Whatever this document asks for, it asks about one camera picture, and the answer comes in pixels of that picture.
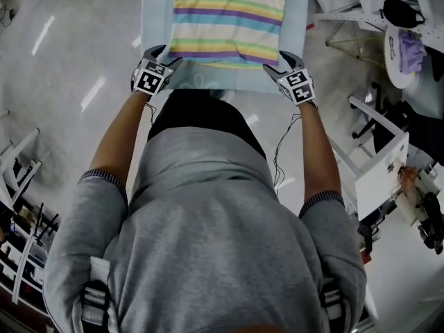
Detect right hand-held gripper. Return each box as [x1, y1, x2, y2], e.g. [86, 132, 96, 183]
[262, 50, 318, 108]

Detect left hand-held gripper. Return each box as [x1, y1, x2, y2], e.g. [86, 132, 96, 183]
[130, 44, 183, 98]

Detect pastel striped shirt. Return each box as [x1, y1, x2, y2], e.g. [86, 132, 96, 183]
[168, 0, 296, 71]

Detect person's left forearm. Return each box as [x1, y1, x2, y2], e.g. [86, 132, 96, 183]
[89, 91, 153, 183]

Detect person's right forearm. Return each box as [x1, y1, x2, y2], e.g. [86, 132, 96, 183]
[300, 103, 343, 204]

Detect light blue padded table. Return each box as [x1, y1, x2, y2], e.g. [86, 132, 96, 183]
[141, 0, 309, 93]

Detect person's black trousers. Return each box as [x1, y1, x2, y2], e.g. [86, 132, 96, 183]
[147, 89, 268, 159]

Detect yellow metal table legs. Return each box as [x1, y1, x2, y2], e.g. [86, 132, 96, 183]
[325, 29, 388, 69]

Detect black-rimmed glasses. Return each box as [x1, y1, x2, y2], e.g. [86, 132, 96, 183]
[387, 37, 400, 61]

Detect round white side table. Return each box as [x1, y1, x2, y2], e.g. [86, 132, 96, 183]
[384, 26, 426, 89]

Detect crumpled purple cloth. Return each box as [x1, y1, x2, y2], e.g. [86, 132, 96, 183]
[398, 28, 427, 75]

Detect black hanging cap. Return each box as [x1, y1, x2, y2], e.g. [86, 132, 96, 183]
[380, 0, 426, 29]

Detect black office chair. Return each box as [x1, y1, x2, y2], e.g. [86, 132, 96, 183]
[352, 81, 444, 162]

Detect white square stool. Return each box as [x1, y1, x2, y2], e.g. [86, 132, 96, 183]
[329, 95, 410, 221]

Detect person's grey sweatshirt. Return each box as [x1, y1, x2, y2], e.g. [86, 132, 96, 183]
[43, 126, 368, 333]

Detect black metal rack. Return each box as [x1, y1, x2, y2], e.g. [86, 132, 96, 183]
[20, 203, 60, 249]

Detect white cluttered shelf unit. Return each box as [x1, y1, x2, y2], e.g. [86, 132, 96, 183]
[0, 216, 48, 305]

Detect white frame stand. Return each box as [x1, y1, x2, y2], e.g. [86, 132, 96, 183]
[0, 109, 42, 211]

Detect grey backpack strap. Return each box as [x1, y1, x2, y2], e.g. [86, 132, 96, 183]
[318, 277, 348, 333]
[81, 255, 115, 333]

